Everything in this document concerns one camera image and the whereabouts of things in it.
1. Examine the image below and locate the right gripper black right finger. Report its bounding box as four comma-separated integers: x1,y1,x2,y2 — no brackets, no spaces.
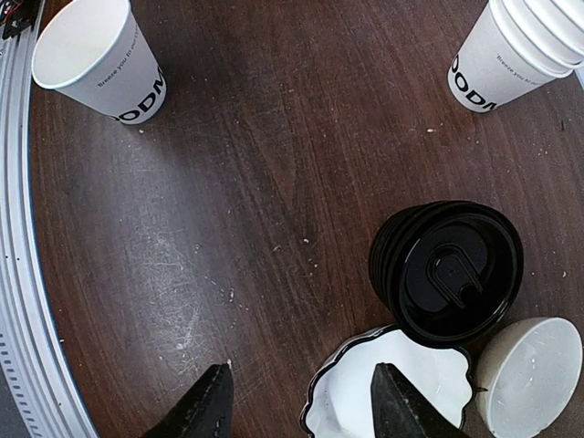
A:
370,363,467,438

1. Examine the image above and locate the single white paper cup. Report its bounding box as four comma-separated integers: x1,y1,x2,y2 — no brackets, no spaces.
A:
32,0,168,125

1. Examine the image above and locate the aluminium front rail frame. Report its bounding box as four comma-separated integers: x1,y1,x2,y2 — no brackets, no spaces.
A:
1,1,97,437

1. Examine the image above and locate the white scalloped bowl black rim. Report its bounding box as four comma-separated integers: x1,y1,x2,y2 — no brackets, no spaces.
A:
300,326,473,437

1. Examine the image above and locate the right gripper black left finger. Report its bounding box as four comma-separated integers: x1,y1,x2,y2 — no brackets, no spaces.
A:
143,363,234,438

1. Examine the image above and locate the plain white round bowl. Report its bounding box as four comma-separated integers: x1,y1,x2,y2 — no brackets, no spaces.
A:
475,317,583,437

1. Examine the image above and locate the stack of black cup lids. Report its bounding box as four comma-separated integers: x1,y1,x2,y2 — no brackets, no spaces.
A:
368,200,524,349

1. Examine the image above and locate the stack of white paper cups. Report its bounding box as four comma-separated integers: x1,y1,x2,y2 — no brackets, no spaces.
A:
447,1,583,113

